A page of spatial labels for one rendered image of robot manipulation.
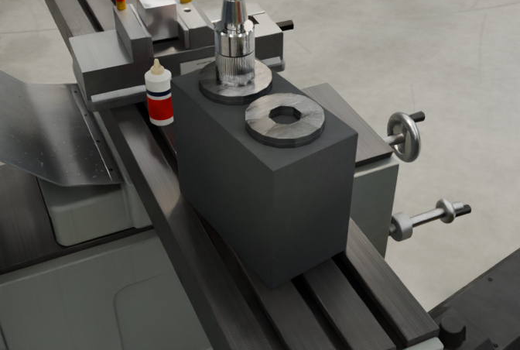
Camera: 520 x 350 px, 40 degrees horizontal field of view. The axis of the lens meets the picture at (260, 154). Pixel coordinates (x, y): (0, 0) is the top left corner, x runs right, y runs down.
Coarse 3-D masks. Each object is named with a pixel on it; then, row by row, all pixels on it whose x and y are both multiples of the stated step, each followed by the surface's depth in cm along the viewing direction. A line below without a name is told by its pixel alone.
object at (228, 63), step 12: (216, 48) 83; (228, 48) 81; (240, 48) 81; (252, 48) 83; (216, 60) 84; (228, 60) 82; (240, 60) 82; (252, 60) 84; (216, 72) 85; (228, 72) 83; (240, 72) 83; (252, 72) 85; (228, 84) 84; (240, 84) 84
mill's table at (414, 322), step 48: (48, 0) 157; (96, 0) 147; (144, 144) 109; (144, 192) 106; (192, 240) 93; (192, 288) 91; (240, 288) 89; (288, 288) 86; (336, 288) 86; (384, 288) 86; (240, 336) 81; (288, 336) 81; (336, 336) 84; (384, 336) 81; (432, 336) 82
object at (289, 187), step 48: (192, 96) 85; (240, 96) 83; (288, 96) 83; (192, 144) 90; (240, 144) 78; (288, 144) 77; (336, 144) 78; (192, 192) 96; (240, 192) 83; (288, 192) 78; (336, 192) 83; (240, 240) 88; (288, 240) 82; (336, 240) 88
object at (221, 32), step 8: (216, 24) 82; (248, 24) 82; (216, 32) 81; (224, 32) 81; (232, 32) 81; (240, 32) 81; (248, 32) 81; (224, 40) 81; (232, 40) 81; (240, 40) 81
